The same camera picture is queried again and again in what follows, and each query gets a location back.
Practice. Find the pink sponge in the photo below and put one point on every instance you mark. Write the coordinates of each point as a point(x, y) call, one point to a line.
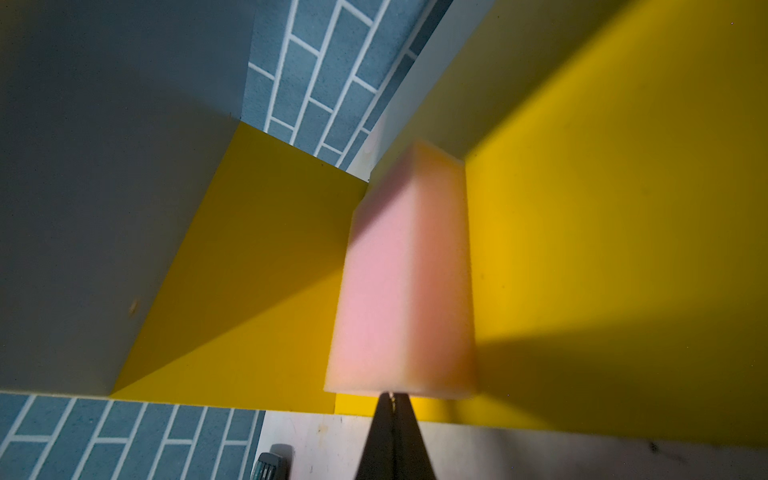
point(404, 321)

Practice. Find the black calculator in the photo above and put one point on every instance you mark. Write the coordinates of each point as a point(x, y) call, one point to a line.
point(270, 466)

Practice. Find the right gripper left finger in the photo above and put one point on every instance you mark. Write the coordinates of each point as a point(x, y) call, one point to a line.
point(377, 459)

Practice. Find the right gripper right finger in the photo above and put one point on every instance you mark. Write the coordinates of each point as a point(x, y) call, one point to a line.
point(411, 460)

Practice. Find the yellow shelf pink blue boards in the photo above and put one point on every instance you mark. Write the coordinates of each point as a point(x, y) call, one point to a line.
point(178, 180)

